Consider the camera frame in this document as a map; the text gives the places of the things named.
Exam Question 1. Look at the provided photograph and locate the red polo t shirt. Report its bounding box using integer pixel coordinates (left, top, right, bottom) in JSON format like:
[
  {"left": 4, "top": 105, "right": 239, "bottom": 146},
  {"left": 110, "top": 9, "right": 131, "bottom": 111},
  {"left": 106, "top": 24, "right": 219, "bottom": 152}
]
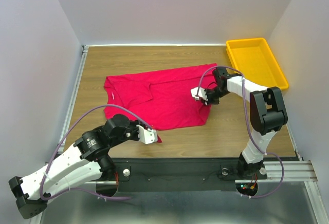
[{"left": 104, "top": 64, "right": 214, "bottom": 130}]

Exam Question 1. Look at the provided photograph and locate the yellow plastic bin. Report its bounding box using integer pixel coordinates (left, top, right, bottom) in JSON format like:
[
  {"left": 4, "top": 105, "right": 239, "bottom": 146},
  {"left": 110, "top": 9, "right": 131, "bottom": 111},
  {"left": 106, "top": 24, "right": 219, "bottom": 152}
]
[{"left": 226, "top": 38, "right": 289, "bottom": 90}]

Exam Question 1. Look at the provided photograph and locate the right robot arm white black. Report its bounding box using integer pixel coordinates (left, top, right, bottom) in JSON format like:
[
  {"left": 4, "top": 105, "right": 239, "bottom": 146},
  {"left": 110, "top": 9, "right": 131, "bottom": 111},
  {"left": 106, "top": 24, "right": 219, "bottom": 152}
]
[{"left": 191, "top": 66, "right": 288, "bottom": 178}]

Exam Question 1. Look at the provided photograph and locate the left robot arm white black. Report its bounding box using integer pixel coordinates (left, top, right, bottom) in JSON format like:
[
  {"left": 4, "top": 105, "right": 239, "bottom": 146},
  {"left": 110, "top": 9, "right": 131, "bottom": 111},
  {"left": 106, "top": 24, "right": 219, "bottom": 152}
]
[{"left": 9, "top": 114, "right": 157, "bottom": 219}]

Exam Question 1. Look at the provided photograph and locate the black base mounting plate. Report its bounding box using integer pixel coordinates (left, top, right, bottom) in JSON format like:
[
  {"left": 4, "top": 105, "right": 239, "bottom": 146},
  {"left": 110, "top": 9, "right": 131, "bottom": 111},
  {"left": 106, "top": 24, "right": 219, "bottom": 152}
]
[{"left": 84, "top": 157, "right": 268, "bottom": 193}]

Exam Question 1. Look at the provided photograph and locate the small electronics board with leds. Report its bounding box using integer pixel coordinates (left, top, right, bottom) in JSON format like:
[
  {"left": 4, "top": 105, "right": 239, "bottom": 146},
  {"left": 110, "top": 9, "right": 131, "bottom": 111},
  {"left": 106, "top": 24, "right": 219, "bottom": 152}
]
[{"left": 236, "top": 183, "right": 258, "bottom": 196}]

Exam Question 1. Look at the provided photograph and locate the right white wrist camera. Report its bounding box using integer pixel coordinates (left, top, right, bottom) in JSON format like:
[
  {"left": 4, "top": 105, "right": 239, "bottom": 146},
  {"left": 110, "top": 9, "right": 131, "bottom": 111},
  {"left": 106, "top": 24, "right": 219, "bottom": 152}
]
[{"left": 190, "top": 87, "right": 208, "bottom": 101}]

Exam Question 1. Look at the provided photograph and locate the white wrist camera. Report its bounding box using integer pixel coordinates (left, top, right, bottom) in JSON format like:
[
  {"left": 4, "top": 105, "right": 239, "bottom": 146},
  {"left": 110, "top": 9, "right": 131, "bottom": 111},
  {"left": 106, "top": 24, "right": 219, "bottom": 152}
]
[
  {"left": 190, "top": 87, "right": 208, "bottom": 101},
  {"left": 137, "top": 125, "right": 158, "bottom": 144}
]

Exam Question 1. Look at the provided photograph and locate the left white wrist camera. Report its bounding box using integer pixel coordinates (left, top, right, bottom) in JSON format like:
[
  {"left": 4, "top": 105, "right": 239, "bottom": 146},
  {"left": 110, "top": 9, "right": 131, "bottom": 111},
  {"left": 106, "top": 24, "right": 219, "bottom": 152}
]
[{"left": 137, "top": 125, "right": 158, "bottom": 144}]

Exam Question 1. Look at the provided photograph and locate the left aluminium frame rail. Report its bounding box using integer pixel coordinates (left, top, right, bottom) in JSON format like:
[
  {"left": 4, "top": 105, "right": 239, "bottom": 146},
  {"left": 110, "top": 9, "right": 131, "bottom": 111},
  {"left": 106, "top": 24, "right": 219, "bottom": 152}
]
[{"left": 58, "top": 45, "right": 89, "bottom": 144}]

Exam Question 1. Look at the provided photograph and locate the aluminium frame rail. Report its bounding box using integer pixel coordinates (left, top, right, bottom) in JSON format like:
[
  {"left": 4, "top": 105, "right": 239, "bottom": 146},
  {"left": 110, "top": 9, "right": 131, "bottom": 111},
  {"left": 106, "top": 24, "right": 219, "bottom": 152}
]
[
  {"left": 58, "top": 45, "right": 89, "bottom": 144},
  {"left": 40, "top": 160, "right": 319, "bottom": 183}
]

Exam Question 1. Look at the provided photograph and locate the front aluminium frame rail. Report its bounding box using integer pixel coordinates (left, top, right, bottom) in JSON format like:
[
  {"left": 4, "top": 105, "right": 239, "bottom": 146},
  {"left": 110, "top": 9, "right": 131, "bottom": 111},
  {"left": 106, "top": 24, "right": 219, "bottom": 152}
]
[{"left": 40, "top": 160, "right": 319, "bottom": 183}]

